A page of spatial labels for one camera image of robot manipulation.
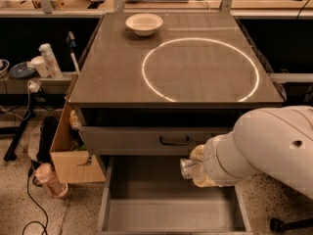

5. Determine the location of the white bowl at left edge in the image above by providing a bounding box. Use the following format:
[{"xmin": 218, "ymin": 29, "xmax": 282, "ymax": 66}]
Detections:
[{"xmin": 0, "ymin": 59, "xmax": 10, "ymax": 77}]

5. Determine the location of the dark blue plate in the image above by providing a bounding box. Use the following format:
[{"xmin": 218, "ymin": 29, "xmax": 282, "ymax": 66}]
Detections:
[{"xmin": 9, "ymin": 62, "xmax": 36, "ymax": 79}]

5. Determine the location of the pink plastic bottle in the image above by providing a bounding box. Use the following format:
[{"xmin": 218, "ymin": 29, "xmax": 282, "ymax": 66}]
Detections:
[{"xmin": 35, "ymin": 163, "xmax": 68, "ymax": 199}]

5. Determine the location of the white paper cup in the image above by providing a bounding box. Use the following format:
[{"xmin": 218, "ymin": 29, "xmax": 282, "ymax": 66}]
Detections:
[{"xmin": 31, "ymin": 56, "xmax": 50, "ymax": 77}]

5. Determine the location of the open middle grey drawer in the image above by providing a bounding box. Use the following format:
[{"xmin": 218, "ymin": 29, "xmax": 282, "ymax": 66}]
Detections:
[{"xmin": 96, "ymin": 156, "xmax": 253, "ymax": 235}]

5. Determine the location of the grey drawer cabinet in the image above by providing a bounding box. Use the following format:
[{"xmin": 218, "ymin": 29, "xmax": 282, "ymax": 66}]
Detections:
[{"xmin": 67, "ymin": 11, "xmax": 286, "ymax": 159}]

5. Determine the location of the black office chair base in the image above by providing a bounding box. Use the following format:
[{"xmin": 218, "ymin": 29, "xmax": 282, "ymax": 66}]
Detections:
[{"xmin": 270, "ymin": 218, "xmax": 313, "ymax": 234}]

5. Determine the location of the white spray bottle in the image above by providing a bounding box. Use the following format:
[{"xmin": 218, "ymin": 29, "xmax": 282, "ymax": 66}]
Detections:
[{"xmin": 39, "ymin": 43, "xmax": 63, "ymax": 79}]

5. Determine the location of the cardboard box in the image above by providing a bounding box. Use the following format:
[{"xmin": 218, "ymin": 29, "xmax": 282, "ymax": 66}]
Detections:
[{"xmin": 50, "ymin": 74, "xmax": 106, "ymax": 184}]

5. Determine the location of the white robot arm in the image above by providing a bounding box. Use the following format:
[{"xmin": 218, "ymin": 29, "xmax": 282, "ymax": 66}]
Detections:
[{"xmin": 190, "ymin": 106, "xmax": 313, "ymax": 199}]

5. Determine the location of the upper grey drawer with handle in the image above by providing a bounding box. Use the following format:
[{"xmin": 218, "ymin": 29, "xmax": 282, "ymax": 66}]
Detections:
[{"xmin": 80, "ymin": 126, "xmax": 231, "ymax": 156}]

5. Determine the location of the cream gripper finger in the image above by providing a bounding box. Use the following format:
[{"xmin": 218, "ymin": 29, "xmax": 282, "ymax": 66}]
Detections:
[
  {"xmin": 190, "ymin": 145, "xmax": 204, "ymax": 162},
  {"xmin": 193, "ymin": 176, "xmax": 218, "ymax": 188}
]

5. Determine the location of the crushed silver redbull can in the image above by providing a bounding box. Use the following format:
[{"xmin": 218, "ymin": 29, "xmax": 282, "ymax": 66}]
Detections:
[{"xmin": 180, "ymin": 158, "xmax": 202, "ymax": 179}]

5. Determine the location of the black desk leg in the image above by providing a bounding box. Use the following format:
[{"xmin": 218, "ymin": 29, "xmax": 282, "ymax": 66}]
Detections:
[{"xmin": 0, "ymin": 96, "xmax": 36, "ymax": 162}]

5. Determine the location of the black floor cable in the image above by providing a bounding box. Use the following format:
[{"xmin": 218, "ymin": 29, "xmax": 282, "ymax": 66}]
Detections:
[{"xmin": 22, "ymin": 166, "xmax": 50, "ymax": 235}]

